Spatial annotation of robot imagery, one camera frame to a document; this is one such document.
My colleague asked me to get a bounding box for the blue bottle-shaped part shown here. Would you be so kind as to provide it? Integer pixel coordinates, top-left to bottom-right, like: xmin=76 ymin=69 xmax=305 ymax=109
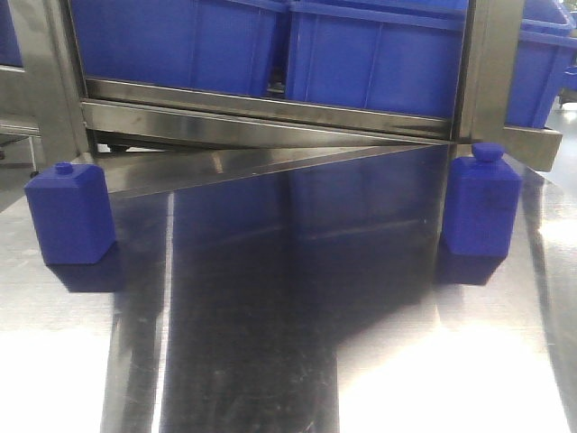
xmin=24 ymin=162 xmax=116 ymax=265
xmin=442 ymin=143 xmax=522 ymax=258

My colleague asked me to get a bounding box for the blue bin upper left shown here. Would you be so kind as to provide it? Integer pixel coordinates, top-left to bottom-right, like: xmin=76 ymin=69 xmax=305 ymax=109
xmin=71 ymin=1 xmax=288 ymax=97

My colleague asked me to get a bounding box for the blue bin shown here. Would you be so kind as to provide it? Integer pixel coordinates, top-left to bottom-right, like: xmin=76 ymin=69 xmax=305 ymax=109
xmin=506 ymin=1 xmax=576 ymax=129
xmin=285 ymin=1 xmax=465 ymax=118
xmin=71 ymin=1 xmax=288 ymax=97

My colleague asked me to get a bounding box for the blue bin upper middle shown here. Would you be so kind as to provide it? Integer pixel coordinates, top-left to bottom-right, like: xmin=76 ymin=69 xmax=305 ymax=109
xmin=285 ymin=1 xmax=465 ymax=118

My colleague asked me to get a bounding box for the blue bin far right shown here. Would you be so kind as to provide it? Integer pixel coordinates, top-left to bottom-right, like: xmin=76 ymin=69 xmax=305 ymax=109
xmin=506 ymin=1 xmax=576 ymax=129

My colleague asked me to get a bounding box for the blue bin far left edge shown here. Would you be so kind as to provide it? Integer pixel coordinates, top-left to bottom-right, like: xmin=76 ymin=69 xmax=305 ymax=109
xmin=0 ymin=0 xmax=23 ymax=68

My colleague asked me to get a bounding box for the stainless steel shelf frame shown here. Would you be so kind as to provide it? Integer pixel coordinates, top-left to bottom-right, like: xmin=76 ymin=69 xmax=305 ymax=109
xmin=1 ymin=1 xmax=563 ymax=172

